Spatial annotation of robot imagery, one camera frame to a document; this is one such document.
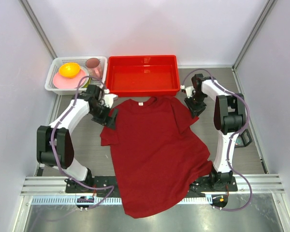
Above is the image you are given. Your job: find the white slotted cable duct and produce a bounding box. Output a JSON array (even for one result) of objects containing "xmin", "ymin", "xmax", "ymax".
[{"xmin": 31, "ymin": 195, "xmax": 213, "ymax": 205}]

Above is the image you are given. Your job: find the green plate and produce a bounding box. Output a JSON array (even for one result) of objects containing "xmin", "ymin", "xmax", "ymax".
[{"xmin": 82, "ymin": 77, "xmax": 91, "ymax": 88}]

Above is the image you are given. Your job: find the red t-shirt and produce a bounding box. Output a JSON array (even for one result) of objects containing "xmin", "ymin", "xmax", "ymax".
[{"xmin": 100, "ymin": 96, "xmax": 212, "ymax": 218}]

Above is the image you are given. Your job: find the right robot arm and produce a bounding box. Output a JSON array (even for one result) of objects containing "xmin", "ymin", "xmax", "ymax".
[{"xmin": 180, "ymin": 74, "xmax": 248, "ymax": 191}]

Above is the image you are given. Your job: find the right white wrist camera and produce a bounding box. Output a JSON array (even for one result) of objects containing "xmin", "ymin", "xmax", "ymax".
[{"xmin": 180, "ymin": 85, "xmax": 195, "ymax": 99}]

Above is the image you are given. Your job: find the pink plate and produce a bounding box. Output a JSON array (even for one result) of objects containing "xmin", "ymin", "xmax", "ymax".
[{"xmin": 53, "ymin": 69, "xmax": 87, "ymax": 89}]

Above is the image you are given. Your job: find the red plastic bin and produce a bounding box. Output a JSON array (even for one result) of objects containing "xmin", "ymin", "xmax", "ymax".
[{"xmin": 105, "ymin": 55, "xmax": 180, "ymax": 97}]

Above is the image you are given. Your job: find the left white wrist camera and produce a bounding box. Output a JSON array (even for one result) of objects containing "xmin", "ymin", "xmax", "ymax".
[{"xmin": 102, "ymin": 89, "xmax": 118, "ymax": 108}]

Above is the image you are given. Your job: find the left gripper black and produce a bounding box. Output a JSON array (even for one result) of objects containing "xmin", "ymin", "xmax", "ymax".
[{"xmin": 90, "ymin": 102, "xmax": 119, "ymax": 131}]

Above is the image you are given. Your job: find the aluminium frame rail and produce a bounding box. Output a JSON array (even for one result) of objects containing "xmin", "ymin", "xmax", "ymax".
[{"xmin": 20, "ymin": 174, "xmax": 285, "ymax": 196}]

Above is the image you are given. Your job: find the pink translucent cup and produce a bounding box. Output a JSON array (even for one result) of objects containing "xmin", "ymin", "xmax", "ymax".
[{"xmin": 85, "ymin": 58, "xmax": 103, "ymax": 80}]

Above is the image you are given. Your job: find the white plastic basket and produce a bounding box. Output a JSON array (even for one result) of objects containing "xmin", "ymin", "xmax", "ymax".
[{"xmin": 44, "ymin": 56, "xmax": 108, "ymax": 95}]

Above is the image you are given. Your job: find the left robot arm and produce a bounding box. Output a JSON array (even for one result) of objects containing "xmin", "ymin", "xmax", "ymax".
[{"xmin": 37, "ymin": 85, "xmax": 118, "ymax": 193}]

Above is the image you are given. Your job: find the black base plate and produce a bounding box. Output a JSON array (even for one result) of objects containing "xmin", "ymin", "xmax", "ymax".
[{"xmin": 64, "ymin": 176, "xmax": 238, "ymax": 198}]

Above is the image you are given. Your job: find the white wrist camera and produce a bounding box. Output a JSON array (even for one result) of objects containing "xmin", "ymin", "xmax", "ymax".
[
  {"xmin": 102, "ymin": 89, "xmax": 118, "ymax": 108},
  {"xmin": 180, "ymin": 85, "xmax": 195, "ymax": 99}
]

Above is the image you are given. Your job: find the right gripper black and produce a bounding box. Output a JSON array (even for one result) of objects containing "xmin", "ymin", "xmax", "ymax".
[{"xmin": 185, "ymin": 92, "xmax": 206, "ymax": 118}]

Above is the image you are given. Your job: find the orange bowl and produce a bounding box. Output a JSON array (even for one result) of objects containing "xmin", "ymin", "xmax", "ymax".
[{"xmin": 59, "ymin": 62, "xmax": 81, "ymax": 78}]

